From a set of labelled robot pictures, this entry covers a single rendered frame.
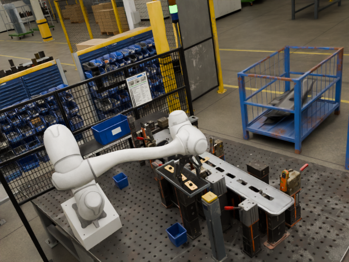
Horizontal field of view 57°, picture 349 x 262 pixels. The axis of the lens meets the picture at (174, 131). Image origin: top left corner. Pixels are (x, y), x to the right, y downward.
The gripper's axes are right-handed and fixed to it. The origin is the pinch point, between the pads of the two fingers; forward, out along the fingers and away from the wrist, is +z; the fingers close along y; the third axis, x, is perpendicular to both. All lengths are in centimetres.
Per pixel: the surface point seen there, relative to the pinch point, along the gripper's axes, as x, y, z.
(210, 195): -14.3, 3.0, 4.3
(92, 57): 306, 32, -15
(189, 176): 7.8, 3.8, 4.4
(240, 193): -7.7, 27.1, 20.0
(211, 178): 3.3, 15.4, 9.4
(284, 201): -29, 41, 20
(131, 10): 526, 185, -39
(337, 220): -36, 76, 50
